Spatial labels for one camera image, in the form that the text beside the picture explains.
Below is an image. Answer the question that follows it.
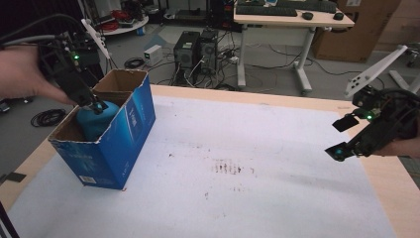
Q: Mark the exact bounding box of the person's left hand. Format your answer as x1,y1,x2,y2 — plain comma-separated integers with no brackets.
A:
0,44,75,106

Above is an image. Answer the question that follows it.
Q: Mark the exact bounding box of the white metal stand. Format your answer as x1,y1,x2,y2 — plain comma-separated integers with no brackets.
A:
388,43,420,94

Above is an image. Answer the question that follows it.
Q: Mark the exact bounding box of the blue cardboard box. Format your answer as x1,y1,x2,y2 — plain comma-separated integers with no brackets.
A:
48,68,157,191

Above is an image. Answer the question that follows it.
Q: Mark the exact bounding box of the white paper sheet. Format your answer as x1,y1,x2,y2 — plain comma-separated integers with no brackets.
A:
6,94,398,238

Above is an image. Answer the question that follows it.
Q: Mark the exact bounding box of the black computer tower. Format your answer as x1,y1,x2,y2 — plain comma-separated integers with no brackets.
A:
172,31,202,69
199,29,219,75

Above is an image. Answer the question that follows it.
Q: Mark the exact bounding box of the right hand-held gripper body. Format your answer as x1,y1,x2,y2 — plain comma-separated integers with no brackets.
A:
345,45,420,158

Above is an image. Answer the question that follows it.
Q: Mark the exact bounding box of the piece of black tape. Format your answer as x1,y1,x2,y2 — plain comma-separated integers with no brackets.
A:
5,171,28,183

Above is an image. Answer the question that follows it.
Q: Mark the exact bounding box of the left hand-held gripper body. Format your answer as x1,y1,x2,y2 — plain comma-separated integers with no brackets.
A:
37,18,112,107

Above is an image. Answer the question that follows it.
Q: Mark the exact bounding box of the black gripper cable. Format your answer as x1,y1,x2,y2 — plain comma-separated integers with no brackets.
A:
379,87,420,112
0,13,85,44

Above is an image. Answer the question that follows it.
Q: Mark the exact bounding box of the blue rounded object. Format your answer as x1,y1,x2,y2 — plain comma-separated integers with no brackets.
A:
75,100,121,142

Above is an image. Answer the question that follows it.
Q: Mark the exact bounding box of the round white table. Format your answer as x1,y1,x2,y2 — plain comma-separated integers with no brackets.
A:
98,14,150,37

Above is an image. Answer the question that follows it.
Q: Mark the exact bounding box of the white desk with wooden top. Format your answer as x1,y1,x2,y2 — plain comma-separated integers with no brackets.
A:
233,5,357,97

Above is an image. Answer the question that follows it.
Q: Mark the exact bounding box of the small white box device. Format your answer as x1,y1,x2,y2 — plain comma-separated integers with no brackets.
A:
144,44,163,66

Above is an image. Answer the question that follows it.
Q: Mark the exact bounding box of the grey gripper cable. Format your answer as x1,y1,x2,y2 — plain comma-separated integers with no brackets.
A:
0,34,57,48

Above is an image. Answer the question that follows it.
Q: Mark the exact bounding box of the black keyboard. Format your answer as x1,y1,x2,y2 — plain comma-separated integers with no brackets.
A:
235,5,299,18
275,0,338,15

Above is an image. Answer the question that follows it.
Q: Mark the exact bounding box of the large brown cardboard box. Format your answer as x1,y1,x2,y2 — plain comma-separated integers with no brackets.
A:
311,0,403,64

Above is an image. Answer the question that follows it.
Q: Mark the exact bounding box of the person's right hand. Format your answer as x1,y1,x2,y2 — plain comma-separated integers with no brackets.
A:
374,136,420,160

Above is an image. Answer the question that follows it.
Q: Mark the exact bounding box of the coil of black cable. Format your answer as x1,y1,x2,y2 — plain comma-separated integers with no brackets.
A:
30,108,69,129
124,57,147,70

